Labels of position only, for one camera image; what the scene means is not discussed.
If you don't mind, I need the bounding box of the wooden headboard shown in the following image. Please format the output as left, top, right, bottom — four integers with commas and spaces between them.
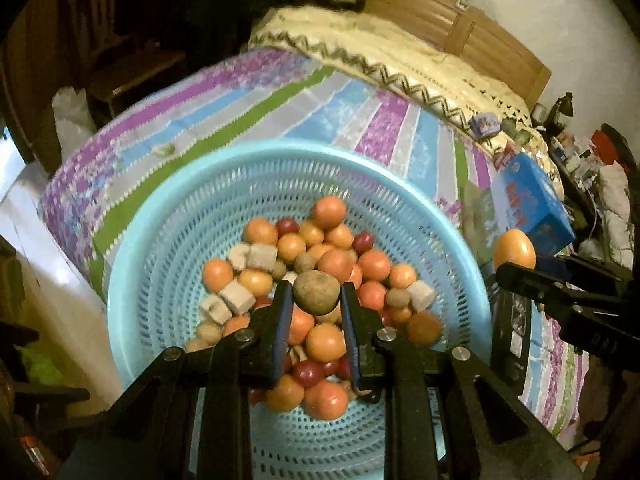
364, 0, 551, 107

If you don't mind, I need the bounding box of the black printed box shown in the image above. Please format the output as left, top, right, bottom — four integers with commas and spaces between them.
487, 276, 532, 396

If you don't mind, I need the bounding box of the striped floral bed sheet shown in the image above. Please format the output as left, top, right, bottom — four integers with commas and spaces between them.
38, 46, 591, 436

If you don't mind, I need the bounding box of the large orange fruit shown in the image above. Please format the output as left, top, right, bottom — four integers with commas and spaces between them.
494, 229, 537, 269

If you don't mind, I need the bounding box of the blue cardboard box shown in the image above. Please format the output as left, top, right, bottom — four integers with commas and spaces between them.
490, 153, 575, 257

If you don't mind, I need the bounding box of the purple cloth bundle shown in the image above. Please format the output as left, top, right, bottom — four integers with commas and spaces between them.
469, 112, 501, 140

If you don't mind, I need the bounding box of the pile of clothes right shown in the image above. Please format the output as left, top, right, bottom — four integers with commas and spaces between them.
578, 122, 638, 271

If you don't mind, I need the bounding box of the cream quilt blanket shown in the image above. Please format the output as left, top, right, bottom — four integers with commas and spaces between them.
246, 5, 549, 162

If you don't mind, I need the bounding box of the light blue plastic basket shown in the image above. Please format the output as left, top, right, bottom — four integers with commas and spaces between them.
105, 138, 494, 480

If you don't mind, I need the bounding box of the brown round fruit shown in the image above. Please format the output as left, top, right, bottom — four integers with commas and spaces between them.
293, 270, 341, 315

